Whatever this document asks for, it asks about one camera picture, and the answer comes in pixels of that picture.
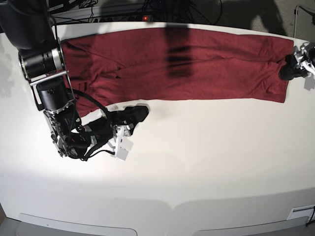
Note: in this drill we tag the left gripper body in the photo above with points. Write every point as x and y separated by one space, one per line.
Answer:
304 53

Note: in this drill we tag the white metal stand frame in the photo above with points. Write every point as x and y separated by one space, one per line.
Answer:
308 10

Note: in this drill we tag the dark red long-sleeve shirt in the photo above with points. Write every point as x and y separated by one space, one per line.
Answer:
177 64

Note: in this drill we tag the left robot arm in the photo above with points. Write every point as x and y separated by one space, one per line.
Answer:
303 73

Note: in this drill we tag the black power strip red switch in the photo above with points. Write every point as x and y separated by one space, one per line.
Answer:
130 18

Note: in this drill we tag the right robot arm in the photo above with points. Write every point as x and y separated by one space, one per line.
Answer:
33 32

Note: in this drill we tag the white wall socket plate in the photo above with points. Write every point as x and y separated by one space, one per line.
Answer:
301 212

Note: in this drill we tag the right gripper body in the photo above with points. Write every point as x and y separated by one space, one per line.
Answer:
85 142

